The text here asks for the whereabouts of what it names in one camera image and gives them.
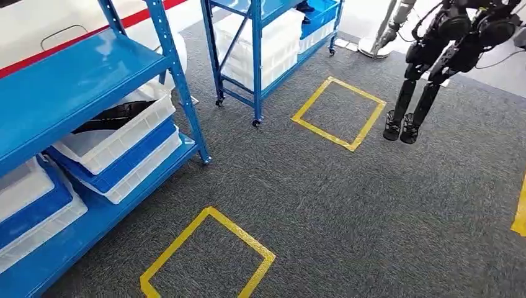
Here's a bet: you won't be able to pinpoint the yellow floor tape square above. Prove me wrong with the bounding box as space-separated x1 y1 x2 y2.
290 76 388 153
140 205 277 298

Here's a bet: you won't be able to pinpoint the blue metal shelf rack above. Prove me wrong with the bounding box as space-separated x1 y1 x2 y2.
0 0 212 298
200 0 345 129

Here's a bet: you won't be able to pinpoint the stacked white plastic crates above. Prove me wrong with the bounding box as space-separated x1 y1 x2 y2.
213 9 306 92

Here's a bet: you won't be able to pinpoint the white plastic crate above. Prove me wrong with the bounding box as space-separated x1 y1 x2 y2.
0 156 56 223
0 164 88 275
78 127 184 205
298 18 337 55
51 88 177 176

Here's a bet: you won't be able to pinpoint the white floor plate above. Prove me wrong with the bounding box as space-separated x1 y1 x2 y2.
334 38 359 53

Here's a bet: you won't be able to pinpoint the white round stand base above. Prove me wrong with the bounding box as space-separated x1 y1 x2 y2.
357 36 392 59

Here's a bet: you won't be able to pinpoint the black plastic part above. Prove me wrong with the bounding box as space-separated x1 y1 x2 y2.
71 99 158 135

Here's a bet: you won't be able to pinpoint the small black object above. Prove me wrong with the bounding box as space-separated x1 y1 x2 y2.
295 0 316 25

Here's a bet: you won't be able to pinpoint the black humanoid robot legs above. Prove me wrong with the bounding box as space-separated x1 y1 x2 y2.
382 0 524 145

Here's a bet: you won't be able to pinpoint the thin grey cable loop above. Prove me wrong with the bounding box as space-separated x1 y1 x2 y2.
40 24 89 52

